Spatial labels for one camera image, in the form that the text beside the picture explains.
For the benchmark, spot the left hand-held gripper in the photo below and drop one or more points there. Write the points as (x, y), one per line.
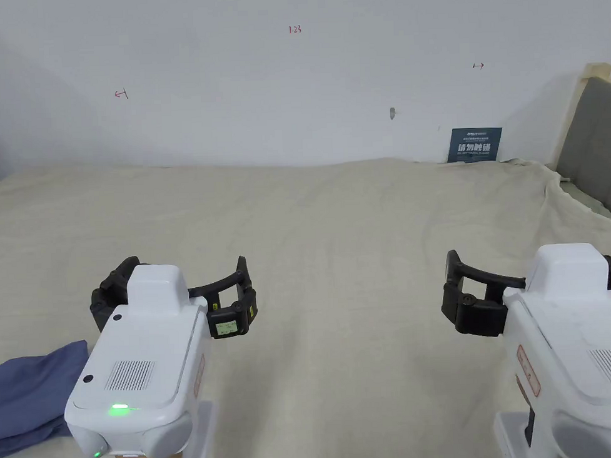
(139, 355)

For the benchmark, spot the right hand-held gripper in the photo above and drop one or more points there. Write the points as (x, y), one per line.
(574, 340)

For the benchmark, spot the grey padded headboard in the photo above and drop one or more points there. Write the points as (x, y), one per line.
(595, 143)

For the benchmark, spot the dark blue garment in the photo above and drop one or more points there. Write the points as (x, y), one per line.
(33, 394)

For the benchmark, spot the dark blue sign card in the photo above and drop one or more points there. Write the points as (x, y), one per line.
(474, 145)

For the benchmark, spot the bed with beige sheet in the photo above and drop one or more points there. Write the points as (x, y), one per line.
(345, 227)

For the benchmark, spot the small grey wall hook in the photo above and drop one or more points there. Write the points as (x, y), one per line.
(392, 114)

